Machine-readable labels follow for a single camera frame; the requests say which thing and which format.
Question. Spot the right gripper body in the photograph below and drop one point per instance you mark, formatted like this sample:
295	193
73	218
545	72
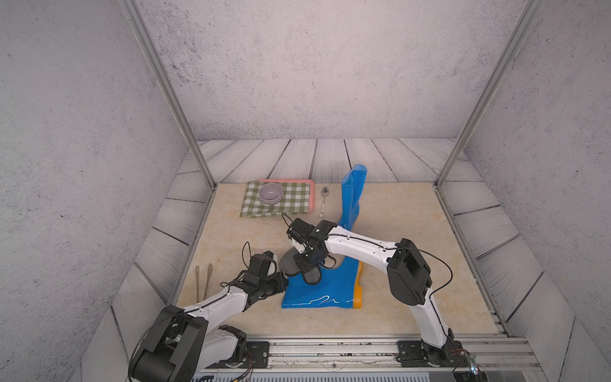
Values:
306	259

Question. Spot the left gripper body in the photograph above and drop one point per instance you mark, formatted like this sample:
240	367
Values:
272	285

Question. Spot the grey blue cleaning cloth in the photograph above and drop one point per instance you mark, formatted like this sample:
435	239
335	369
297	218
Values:
289	267

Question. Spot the blue rubber boot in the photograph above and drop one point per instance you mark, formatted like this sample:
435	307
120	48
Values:
352	187
339	287

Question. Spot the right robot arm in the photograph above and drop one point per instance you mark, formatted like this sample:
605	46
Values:
409	277

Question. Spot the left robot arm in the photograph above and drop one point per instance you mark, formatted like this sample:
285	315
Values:
183	341

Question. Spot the green checkered cloth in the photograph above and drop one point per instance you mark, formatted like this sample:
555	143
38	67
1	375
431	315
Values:
295	200

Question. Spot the pink tray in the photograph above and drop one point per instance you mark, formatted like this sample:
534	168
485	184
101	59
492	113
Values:
310	183

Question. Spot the purple bowl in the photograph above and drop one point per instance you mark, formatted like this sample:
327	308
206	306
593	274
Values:
271	193

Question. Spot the metal spoon white handle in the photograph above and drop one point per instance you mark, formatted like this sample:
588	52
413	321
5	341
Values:
324	195

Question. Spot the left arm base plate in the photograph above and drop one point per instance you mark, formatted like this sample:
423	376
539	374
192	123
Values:
249	354

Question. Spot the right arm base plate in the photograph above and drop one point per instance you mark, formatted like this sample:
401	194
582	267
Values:
410	353

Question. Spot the left aluminium frame post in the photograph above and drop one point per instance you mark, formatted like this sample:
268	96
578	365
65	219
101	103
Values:
138	25

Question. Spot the aluminium frame post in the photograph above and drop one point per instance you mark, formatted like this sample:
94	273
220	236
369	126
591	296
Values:
508	54
138	25

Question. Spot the right aluminium frame post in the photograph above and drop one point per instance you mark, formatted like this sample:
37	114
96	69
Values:
508	54

